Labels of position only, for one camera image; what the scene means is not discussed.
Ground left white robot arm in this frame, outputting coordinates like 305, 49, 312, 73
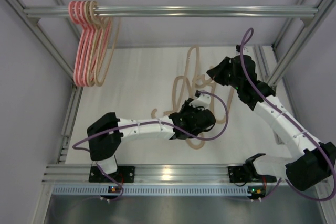
87, 94, 216, 174

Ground aluminium hanging rail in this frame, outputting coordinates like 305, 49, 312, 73
22, 4, 320, 21

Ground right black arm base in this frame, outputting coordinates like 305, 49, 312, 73
228, 153, 265, 184

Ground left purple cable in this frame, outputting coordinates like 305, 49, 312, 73
72, 90, 228, 196

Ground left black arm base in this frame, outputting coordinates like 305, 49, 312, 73
88, 166, 135, 183

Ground grey slotted cable duct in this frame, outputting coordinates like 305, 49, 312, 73
52, 185, 266, 197

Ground front aluminium rail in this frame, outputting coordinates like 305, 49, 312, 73
42, 164, 229, 184

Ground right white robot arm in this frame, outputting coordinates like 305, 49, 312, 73
207, 55, 335, 191

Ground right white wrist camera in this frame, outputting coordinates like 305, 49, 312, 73
235, 45, 250, 55

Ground purple cable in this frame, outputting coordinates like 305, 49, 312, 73
72, 90, 228, 196
235, 27, 336, 202

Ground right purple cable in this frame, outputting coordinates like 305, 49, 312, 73
235, 27, 336, 202

